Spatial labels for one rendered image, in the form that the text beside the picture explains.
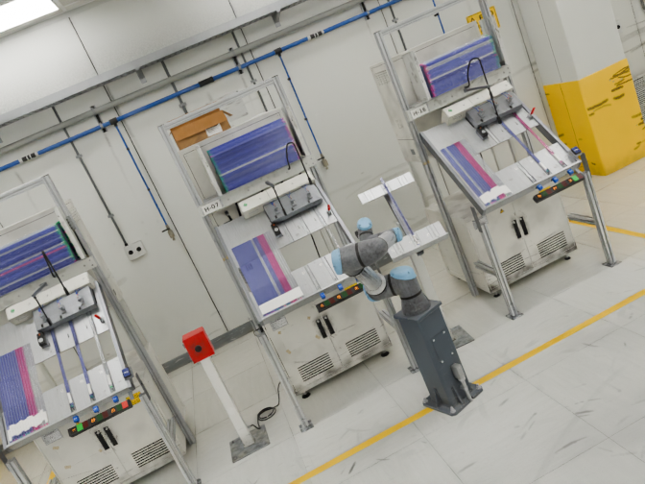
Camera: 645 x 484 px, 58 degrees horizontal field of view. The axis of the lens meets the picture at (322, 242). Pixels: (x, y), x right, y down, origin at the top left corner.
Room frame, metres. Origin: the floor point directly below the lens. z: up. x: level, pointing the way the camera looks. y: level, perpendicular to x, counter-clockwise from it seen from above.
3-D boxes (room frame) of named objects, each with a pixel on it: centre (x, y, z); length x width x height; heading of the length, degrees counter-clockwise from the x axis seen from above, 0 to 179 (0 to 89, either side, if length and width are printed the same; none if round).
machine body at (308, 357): (3.71, 0.25, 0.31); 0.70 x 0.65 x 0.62; 99
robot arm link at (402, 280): (2.73, -0.30, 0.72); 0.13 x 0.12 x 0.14; 70
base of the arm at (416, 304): (2.73, -0.30, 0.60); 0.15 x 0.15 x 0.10
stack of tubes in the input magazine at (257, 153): (3.60, 0.17, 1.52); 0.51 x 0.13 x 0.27; 99
